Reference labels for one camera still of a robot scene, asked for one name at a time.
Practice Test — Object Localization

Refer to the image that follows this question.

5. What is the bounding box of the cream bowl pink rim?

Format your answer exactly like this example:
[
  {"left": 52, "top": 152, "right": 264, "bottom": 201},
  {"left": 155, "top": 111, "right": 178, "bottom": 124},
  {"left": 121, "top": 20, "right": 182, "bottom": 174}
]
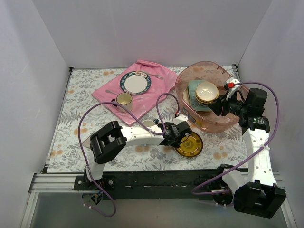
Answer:
[{"left": 195, "top": 81, "right": 219, "bottom": 102}]

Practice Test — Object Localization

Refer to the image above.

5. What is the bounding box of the mint divided rectangular tray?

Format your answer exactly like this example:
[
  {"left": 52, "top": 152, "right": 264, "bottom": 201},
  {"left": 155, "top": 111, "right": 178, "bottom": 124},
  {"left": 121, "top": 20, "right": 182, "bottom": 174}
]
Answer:
[{"left": 190, "top": 100, "right": 211, "bottom": 112}]

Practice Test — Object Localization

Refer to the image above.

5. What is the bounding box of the yellow patterned plate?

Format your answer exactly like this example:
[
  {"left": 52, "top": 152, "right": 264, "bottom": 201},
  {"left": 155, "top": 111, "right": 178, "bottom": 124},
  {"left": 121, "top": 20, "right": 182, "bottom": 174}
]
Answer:
[{"left": 174, "top": 132, "right": 203, "bottom": 158}]

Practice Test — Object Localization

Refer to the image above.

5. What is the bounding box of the striped white bowl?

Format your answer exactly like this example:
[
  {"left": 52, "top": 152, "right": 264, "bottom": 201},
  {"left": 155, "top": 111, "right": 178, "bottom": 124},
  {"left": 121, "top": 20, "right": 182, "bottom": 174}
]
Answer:
[{"left": 196, "top": 97, "right": 217, "bottom": 106}]

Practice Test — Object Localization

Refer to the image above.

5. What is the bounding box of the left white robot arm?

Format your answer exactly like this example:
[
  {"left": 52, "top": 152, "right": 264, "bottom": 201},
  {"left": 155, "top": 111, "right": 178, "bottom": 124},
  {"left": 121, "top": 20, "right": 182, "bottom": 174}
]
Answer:
[{"left": 82, "top": 120, "right": 192, "bottom": 190}]

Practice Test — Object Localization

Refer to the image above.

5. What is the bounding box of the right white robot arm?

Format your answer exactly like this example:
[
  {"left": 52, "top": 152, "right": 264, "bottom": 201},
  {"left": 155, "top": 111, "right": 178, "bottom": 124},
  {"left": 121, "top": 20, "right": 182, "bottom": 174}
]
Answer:
[{"left": 209, "top": 88, "right": 286, "bottom": 219}]

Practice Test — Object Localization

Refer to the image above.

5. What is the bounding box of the pink transparent plastic bin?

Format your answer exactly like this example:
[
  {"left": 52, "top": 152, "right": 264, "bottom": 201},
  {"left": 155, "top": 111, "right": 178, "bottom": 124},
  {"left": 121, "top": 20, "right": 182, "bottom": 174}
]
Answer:
[{"left": 175, "top": 61, "right": 239, "bottom": 133}]

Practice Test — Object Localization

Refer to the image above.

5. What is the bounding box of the dark green mug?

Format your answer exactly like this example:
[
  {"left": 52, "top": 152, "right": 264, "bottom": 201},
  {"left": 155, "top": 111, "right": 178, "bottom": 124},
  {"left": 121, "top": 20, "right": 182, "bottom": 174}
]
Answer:
[{"left": 142, "top": 118, "right": 159, "bottom": 128}]

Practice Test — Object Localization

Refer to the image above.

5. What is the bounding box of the silver fork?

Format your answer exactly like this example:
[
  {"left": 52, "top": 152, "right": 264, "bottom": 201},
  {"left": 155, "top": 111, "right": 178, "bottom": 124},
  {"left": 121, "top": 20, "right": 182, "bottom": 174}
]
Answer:
[{"left": 148, "top": 74, "right": 163, "bottom": 80}]

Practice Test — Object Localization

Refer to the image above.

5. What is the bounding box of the cream mug black rim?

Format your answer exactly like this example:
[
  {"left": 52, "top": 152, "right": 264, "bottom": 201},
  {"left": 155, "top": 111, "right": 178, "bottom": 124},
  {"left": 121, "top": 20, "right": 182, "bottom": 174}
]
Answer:
[{"left": 111, "top": 93, "right": 133, "bottom": 113}]

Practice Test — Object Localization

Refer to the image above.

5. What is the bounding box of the green rimmed white plate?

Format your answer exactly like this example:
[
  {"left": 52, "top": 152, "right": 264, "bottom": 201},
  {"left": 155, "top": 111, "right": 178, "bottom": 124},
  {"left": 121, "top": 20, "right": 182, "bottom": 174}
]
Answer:
[{"left": 120, "top": 71, "right": 152, "bottom": 95}]

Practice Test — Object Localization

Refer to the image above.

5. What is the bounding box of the silver spoon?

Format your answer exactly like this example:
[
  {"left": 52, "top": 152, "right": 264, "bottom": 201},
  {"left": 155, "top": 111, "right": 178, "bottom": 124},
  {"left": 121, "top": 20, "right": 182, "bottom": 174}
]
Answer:
[{"left": 106, "top": 90, "right": 118, "bottom": 95}]

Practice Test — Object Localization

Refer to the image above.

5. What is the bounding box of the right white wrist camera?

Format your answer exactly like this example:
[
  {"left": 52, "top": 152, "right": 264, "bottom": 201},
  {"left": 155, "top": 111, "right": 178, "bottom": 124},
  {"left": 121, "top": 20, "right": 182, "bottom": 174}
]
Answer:
[{"left": 224, "top": 77, "right": 241, "bottom": 100}]

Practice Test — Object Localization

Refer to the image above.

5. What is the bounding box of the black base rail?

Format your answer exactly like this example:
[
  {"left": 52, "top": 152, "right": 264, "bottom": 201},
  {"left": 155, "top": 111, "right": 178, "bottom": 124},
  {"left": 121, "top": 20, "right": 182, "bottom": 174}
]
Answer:
[{"left": 74, "top": 169, "right": 218, "bottom": 200}]

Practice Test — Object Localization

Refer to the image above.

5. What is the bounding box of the wooden handled metal scraper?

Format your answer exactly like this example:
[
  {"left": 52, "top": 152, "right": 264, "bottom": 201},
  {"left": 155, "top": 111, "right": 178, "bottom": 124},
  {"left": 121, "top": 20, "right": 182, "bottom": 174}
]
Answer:
[{"left": 82, "top": 137, "right": 91, "bottom": 148}]

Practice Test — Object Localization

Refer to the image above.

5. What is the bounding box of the aluminium frame rail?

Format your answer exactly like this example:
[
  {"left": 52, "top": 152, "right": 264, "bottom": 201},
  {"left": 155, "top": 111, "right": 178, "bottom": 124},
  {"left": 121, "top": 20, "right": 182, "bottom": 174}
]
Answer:
[{"left": 21, "top": 172, "right": 297, "bottom": 228}]

